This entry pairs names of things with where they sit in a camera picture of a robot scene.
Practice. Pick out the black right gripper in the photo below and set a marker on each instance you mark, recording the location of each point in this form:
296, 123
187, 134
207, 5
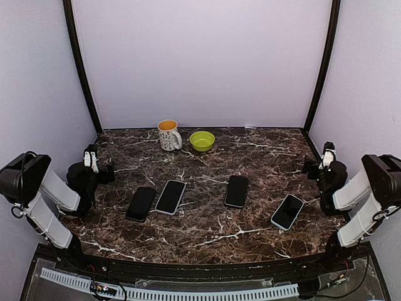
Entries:
308, 162

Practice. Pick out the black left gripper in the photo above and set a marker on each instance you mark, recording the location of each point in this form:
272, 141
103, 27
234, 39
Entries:
104, 179

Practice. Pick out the light blue phone case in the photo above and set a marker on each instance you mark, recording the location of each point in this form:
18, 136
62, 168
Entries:
275, 224

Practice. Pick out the black phone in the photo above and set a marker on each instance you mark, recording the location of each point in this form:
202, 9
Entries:
140, 204
287, 210

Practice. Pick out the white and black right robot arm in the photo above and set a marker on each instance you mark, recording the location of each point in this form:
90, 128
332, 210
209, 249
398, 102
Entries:
373, 195

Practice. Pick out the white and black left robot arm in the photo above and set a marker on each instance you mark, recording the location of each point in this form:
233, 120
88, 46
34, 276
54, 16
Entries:
29, 179

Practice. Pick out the black phone in black case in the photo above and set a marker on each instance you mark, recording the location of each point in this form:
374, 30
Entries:
140, 204

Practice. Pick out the phone in lavender case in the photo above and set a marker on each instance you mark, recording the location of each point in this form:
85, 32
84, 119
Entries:
170, 197

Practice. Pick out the phone in dark green case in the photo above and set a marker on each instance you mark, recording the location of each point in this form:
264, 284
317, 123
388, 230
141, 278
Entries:
236, 193

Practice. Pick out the white patterned mug orange inside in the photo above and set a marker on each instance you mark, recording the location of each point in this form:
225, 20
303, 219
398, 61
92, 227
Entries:
169, 136

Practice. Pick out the lime green plastic bowl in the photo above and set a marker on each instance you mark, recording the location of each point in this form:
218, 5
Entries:
202, 141

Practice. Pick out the small green circuit board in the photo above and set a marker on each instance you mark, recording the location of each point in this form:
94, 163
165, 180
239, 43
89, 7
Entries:
102, 290

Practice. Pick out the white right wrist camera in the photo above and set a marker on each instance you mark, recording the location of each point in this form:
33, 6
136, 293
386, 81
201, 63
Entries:
328, 155

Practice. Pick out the black front table rail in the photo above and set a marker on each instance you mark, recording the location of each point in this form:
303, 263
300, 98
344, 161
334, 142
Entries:
303, 269

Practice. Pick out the black right corner post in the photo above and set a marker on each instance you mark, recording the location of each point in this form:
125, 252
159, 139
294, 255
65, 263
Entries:
324, 66

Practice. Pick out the black corner post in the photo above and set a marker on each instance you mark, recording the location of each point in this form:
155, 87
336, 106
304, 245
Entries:
324, 66
79, 64

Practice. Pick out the white slotted cable duct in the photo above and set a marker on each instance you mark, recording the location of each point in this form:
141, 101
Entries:
159, 290

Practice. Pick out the black left corner post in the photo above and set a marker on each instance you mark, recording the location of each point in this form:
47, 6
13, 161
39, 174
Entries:
79, 64

